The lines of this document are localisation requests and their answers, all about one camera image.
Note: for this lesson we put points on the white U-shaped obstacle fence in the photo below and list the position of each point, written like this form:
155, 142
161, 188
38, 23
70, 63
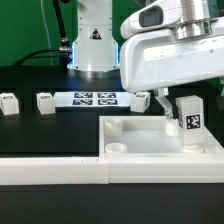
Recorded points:
103, 169

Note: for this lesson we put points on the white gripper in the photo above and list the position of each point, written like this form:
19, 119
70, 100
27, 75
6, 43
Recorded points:
155, 60

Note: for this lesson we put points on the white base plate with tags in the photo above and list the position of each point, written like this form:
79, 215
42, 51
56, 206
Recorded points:
92, 99

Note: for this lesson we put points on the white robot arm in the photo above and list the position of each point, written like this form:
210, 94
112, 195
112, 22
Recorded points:
95, 50

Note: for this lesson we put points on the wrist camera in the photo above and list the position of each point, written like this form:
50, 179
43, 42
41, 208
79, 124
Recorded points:
157, 15

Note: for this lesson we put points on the white square tabletop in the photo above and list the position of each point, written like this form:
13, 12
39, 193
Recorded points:
141, 136

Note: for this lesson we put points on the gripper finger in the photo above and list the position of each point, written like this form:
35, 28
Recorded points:
220, 99

